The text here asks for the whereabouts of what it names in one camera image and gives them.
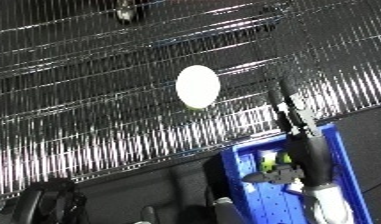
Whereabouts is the white paper cup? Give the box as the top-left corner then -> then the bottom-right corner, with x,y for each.
174,64 -> 222,110

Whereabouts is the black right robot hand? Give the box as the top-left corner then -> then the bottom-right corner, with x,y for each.
241,77 -> 338,188

